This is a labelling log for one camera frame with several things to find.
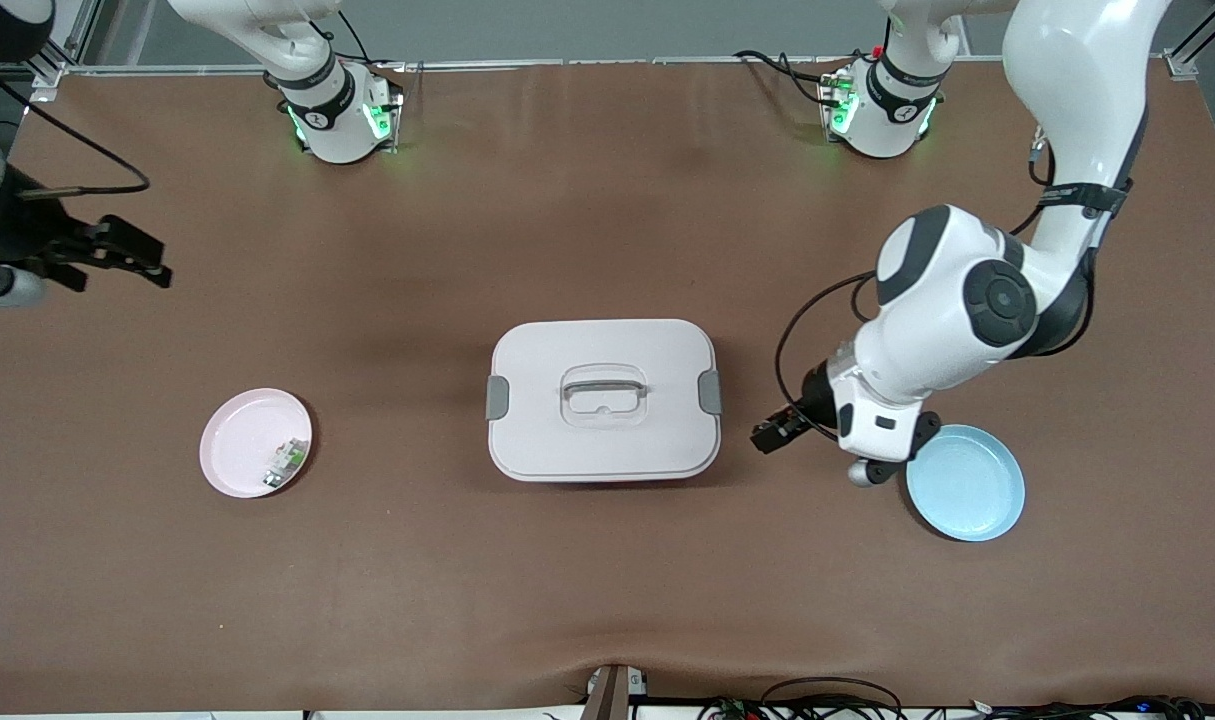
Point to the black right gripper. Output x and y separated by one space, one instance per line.
25 240

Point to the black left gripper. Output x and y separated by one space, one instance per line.
816 400

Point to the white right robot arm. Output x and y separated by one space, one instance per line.
337 130

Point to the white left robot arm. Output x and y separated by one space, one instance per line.
937 320

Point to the grey box latch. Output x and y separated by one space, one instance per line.
497 398
710 392

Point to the light blue round plate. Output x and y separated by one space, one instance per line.
967 490

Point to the white lidded storage box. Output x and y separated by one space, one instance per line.
607 450

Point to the pink round plate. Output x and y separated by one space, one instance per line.
237 440

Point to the brown table cover mat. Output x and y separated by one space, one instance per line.
607 580

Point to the aluminium frame profile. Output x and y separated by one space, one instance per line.
49 72
1179 65

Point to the green and white switch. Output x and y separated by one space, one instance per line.
287 460

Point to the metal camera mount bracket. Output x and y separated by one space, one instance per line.
612 695

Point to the silver table edge rail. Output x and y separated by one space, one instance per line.
617 63

